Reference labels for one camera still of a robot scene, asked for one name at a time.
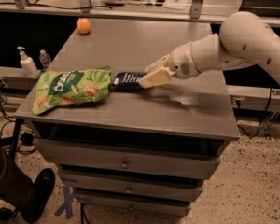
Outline top grey drawer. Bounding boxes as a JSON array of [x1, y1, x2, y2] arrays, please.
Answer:
[[35, 139, 220, 180]]

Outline clear plastic water bottle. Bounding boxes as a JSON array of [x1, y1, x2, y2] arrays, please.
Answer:
[[39, 49, 51, 69]]

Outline middle grey drawer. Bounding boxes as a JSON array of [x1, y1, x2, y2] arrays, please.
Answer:
[[59, 170, 202, 203]]

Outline bottom grey drawer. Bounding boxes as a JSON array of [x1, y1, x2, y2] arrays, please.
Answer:
[[75, 192, 191, 217]]

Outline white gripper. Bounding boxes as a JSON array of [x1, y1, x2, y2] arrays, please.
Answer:
[[138, 43, 200, 89]]

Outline green rice chip bag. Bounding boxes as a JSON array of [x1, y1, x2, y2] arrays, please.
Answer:
[[32, 66, 111, 115]]

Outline black shoe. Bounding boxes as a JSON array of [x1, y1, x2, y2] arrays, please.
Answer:
[[19, 168, 55, 224]]

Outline white pump soap bottle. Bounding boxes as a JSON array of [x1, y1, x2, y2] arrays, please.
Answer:
[[17, 47, 37, 77]]

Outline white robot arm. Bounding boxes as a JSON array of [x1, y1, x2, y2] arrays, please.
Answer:
[[139, 12, 280, 89]]

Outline brown trouser leg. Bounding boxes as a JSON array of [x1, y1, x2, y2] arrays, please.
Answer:
[[0, 147, 34, 208]]

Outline grey drawer cabinet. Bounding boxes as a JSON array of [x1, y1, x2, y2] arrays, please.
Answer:
[[16, 19, 239, 205]]

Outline orange fruit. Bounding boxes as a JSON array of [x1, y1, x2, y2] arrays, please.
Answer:
[[77, 18, 91, 35]]

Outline black floor cables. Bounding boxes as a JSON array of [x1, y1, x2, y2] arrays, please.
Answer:
[[0, 77, 38, 156]]

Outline grey drawer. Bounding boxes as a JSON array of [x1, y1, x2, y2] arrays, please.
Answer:
[[59, 170, 202, 203], [75, 192, 191, 217], [35, 139, 220, 180]]

